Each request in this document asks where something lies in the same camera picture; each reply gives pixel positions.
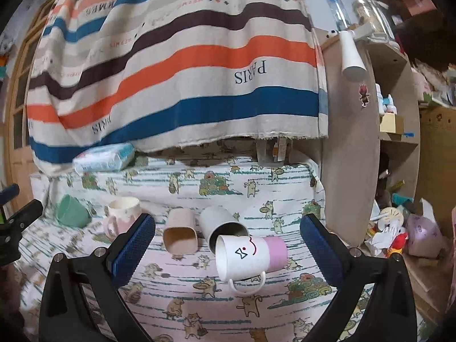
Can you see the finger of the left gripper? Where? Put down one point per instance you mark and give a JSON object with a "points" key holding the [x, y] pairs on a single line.
{"points": [[12, 228]]}

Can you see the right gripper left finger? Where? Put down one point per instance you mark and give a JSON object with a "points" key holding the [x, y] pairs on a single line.
{"points": [[65, 314]]}

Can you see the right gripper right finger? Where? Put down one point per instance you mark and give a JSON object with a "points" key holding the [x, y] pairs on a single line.
{"points": [[390, 314]]}

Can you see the white pink face mug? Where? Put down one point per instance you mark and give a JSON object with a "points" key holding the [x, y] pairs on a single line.
{"points": [[244, 257]]}

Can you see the green plastic cup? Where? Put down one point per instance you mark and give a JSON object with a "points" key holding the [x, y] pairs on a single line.
{"points": [[72, 213]]}

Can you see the beige square cup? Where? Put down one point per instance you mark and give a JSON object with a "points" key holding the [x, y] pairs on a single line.
{"points": [[180, 236]]}

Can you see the grey white cylindrical cup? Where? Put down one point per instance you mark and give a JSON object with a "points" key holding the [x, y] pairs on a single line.
{"points": [[215, 221]]}

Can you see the wooden door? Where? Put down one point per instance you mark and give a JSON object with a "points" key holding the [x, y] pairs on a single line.
{"points": [[19, 160]]}

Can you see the red yellow toy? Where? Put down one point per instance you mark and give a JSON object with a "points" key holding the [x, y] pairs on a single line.
{"points": [[397, 245]]}

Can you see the pink white drip mug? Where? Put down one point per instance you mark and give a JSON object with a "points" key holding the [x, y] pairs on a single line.
{"points": [[122, 214]]}

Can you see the cat print bed sheet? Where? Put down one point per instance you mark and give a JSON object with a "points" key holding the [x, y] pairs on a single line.
{"points": [[181, 298]]}

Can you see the baby wipes pack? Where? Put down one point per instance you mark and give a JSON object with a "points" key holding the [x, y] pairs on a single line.
{"points": [[107, 158]]}

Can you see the red cartoon sticker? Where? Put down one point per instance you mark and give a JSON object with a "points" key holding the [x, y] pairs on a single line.
{"points": [[364, 94]]}

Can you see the striped Paris blanket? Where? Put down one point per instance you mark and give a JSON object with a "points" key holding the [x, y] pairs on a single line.
{"points": [[173, 73]]}

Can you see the white clip lamp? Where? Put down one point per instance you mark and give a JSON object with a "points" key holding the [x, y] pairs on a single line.
{"points": [[353, 67]]}

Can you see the blue clear bottle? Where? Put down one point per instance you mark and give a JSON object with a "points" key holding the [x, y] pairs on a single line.
{"points": [[341, 17]]}

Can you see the clear glass jar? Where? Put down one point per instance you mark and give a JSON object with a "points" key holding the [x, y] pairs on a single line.
{"points": [[374, 13]]}

